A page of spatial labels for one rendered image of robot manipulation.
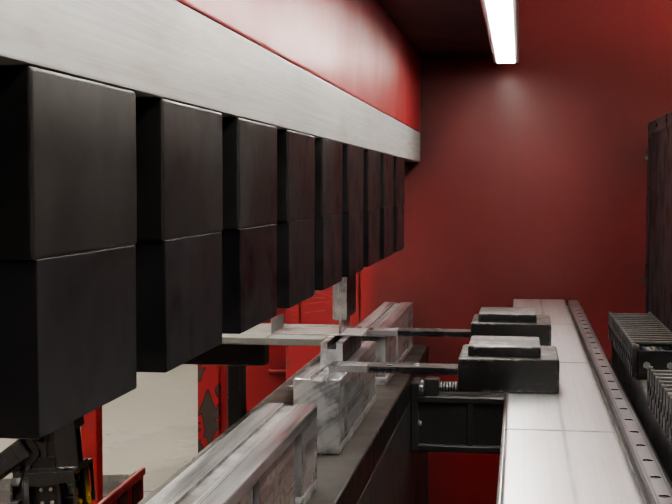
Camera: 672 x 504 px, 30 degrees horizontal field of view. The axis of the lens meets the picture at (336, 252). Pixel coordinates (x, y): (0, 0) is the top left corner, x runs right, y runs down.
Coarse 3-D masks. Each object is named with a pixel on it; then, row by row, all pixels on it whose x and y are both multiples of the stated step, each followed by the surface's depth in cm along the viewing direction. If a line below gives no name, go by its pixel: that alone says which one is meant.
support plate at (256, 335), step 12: (264, 324) 188; (300, 324) 188; (312, 324) 188; (228, 336) 173; (240, 336) 173; (252, 336) 173; (264, 336) 173; (276, 336) 173; (288, 336) 173; (300, 336) 173; (312, 336) 173; (324, 336) 173
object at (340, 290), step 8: (344, 280) 174; (352, 280) 179; (336, 288) 174; (344, 288) 174; (352, 288) 179; (336, 296) 174; (344, 296) 174; (352, 296) 180; (336, 304) 174; (344, 304) 174; (352, 304) 180; (336, 312) 174; (344, 312) 174; (352, 312) 180; (344, 320) 178; (344, 328) 178
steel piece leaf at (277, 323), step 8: (272, 320) 176; (280, 320) 181; (272, 328) 176; (280, 328) 181; (288, 328) 181; (296, 328) 181; (304, 328) 181; (312, 328) 181; (320, 328) 181; (328, 328) 181; (336, 328) 181
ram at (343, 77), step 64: (0, 0) 50; (64, 0) 57; (128, 0) 67; (192, 0) 80; (256, 0) 99; (320, 0) 130; (0, 64) 54; (64, 64) 57; (128, 64) 67; (192, 64) 80; (256, 64) 99; (320, 64) 131; (384, 64) 191; (320, 128) 131; (384, 128) 192
